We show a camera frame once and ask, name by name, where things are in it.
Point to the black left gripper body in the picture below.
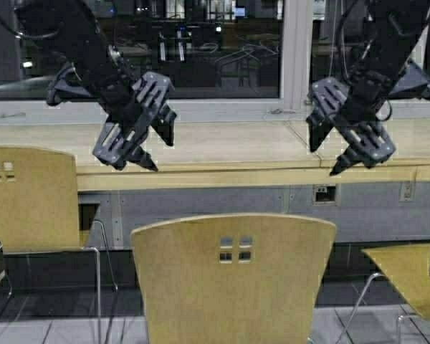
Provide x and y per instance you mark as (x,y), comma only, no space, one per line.
(129,127)

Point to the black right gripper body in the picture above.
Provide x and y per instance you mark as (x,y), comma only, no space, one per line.
(360,129)

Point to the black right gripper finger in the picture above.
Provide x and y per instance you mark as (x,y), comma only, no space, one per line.
(346,160)
(318,128)

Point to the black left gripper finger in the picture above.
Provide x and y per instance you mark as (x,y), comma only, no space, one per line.
(163,124)
(140,157)

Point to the plywood chair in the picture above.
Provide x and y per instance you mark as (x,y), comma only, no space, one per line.
(406,267)
(231,278)
(39,207)

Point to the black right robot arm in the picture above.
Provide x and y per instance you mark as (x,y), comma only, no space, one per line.
(383,72)

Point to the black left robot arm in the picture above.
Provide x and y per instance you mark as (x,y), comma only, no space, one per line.
(70,28)

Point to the long wooden counter table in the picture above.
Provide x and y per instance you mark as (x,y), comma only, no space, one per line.
(204,155)

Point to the wall data socket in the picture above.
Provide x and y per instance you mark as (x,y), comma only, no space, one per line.
(324,194)

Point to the wall power outlet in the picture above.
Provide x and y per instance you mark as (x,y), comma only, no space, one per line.
(407,190)

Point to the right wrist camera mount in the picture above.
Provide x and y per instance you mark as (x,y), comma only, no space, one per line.
(414,83)

